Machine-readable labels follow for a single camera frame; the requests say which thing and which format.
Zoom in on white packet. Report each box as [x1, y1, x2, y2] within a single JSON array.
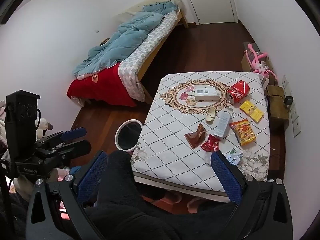
[[213, 110, 234, 140]]

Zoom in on pink plush toy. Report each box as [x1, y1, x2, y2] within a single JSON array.
[[245, 43, 278, 80]]

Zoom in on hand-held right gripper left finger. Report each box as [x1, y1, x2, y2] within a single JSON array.
[[25, 151, 108, 240]]

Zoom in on small blue green wrapper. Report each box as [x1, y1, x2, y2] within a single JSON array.
[[226, 149, 243, 165]]

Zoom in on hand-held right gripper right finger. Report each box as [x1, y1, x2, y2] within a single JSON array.
[[211, 151, 293, 240]]

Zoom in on pale fruit peel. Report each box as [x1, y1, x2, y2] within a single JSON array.
[[205, 108, 216, 122]]

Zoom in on brown torn wrapper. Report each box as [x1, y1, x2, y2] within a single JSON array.
[[184, 123, 207, 150]]

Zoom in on crushed red can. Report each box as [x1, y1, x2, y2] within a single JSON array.
[[226, 80, 250, 104]]

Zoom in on flat white box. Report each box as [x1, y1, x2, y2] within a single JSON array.
[[194, 86, 221, 102]]

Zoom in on red crumpled wrapper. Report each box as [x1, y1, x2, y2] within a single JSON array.
[[201, 134, 220, 153]]

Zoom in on wooden box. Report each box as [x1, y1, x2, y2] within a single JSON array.
[[265, 85, 290, 129]]

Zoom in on white round trash bin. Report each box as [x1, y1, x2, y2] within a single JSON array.
[[115, 119, 143, 153]]

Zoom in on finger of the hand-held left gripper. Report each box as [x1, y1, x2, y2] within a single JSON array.
[[40, 140, 92, 161], [37, 127, 87, 144]]

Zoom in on light blue duvet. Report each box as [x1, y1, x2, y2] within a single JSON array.
[[72, 1, 179, 80]]

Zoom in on yellow red snack packet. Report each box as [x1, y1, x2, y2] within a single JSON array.
[[229, 118, 257, 146]]

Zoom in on red blanket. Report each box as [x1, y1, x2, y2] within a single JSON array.
[[67, 62, 137, 107]]

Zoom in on white patterned tablecloth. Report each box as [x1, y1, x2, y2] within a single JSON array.
[[130, 71, 271, 203]]

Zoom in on yellow paper leaflet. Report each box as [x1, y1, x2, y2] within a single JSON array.
[[239, 100, 264, 123]]

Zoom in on white wall socket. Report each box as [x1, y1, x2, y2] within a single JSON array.
[[290, 102, 299, 123], [292, 121, 302, 137], [282, 74, 292, 95]]

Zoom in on fluffy slipper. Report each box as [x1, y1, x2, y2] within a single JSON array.
[[160, 191, 183, 205], [187, 197, 208, 214]]

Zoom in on brown cardboard box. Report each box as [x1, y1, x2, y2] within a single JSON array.
[[241, 42, 274, 73]]

